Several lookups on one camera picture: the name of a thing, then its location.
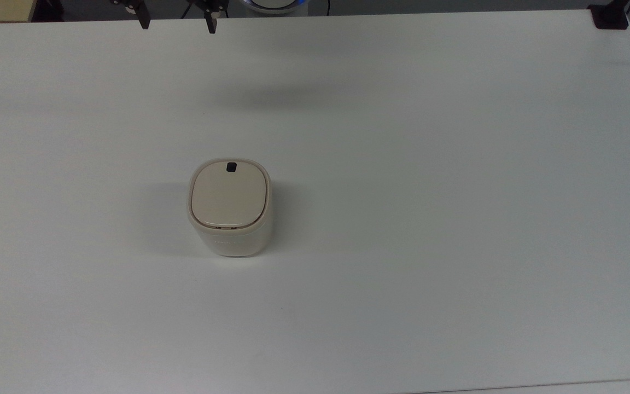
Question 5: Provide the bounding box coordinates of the beige trash bin lid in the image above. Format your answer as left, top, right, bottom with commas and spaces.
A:
191, 160, 269, 229

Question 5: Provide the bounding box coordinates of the black table clamp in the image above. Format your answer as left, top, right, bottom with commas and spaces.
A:
587, 0, 630, 30

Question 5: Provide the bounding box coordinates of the beige trash bin body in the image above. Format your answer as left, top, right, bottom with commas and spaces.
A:
186, 158, 273, 258

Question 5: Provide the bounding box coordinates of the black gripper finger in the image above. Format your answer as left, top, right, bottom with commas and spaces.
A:
186, 0, 230, 34
110, 0, 151, 30

